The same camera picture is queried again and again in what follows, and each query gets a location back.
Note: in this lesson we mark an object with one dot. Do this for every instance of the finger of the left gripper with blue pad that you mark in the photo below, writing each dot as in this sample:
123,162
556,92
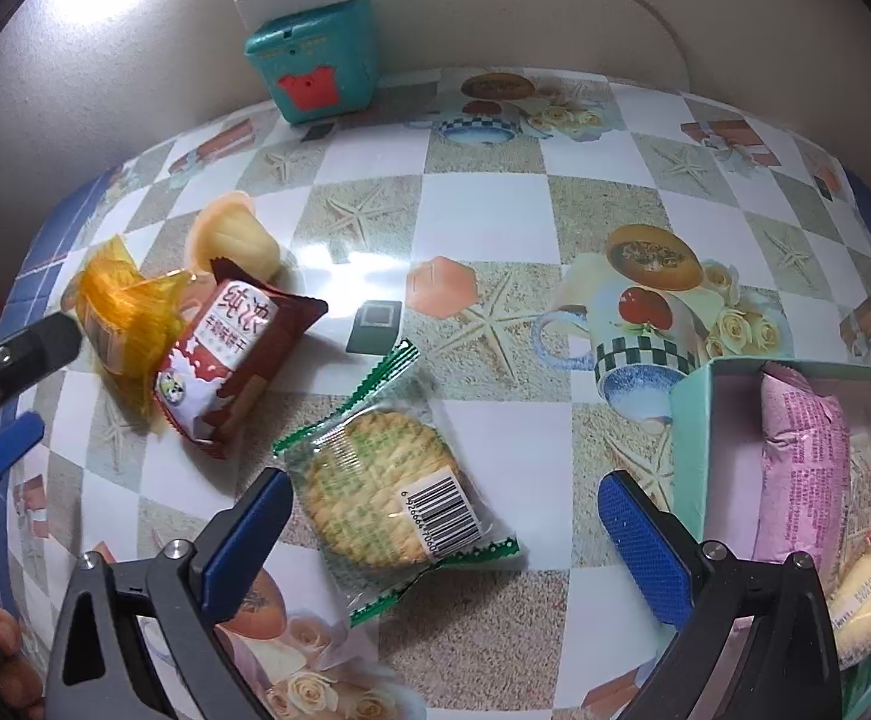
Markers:
0,449

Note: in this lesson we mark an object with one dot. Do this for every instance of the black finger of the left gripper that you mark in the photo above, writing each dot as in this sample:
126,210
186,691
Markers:
35,352

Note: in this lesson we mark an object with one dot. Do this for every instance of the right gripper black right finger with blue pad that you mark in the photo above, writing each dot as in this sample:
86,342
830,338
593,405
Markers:
789,666

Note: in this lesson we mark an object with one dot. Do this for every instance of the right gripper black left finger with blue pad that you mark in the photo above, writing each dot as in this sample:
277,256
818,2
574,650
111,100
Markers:
100,665

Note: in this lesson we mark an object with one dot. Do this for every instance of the clear green round cracker packet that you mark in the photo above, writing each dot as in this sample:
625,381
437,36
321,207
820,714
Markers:
388,497

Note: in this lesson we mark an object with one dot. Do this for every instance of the pink snack packet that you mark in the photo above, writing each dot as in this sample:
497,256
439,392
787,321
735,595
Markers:
806,472

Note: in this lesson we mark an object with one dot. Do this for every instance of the yellow jelly cup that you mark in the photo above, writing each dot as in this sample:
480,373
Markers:
227,228

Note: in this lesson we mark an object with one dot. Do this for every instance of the person's left hand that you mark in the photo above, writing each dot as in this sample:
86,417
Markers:
8,659

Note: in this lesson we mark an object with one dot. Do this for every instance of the yellow wrapped snack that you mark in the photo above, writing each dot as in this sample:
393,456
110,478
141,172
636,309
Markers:
130,320

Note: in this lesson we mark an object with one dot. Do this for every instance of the brown red milk biscuit packet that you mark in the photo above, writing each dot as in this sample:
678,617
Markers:
227,356

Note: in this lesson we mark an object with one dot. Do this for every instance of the shallow teal white tray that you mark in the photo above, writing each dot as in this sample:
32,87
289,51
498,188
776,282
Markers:
717,448

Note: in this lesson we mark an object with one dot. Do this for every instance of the checkered patterned tablecloth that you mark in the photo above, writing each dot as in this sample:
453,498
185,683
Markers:
506,222

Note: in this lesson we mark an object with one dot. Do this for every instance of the teal box red label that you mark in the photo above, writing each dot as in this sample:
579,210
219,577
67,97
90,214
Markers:
318,63

